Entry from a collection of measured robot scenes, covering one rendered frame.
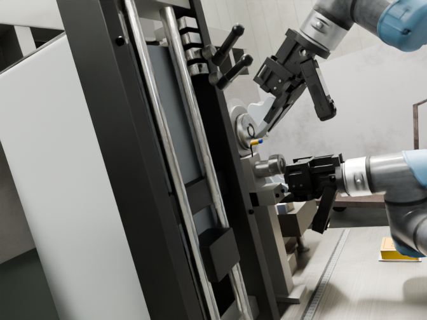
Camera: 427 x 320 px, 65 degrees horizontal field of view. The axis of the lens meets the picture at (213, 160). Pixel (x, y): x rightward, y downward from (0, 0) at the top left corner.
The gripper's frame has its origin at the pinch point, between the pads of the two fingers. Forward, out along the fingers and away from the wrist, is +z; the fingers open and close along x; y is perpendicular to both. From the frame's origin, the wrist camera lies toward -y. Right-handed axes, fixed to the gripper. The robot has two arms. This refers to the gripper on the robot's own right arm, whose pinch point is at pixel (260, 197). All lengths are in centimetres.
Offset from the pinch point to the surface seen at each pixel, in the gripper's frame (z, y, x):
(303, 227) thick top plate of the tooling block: -6.2, -10.6, -6.4
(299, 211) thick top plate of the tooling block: -6.2, -6.4, -6.4
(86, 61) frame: -12, 28, 49
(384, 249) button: -23.2, -16.6, -6.6
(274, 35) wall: 99, 98, -324
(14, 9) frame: 31, 52, 26
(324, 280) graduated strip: -11.8, -18.9, 3.3
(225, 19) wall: 147, 134, -310
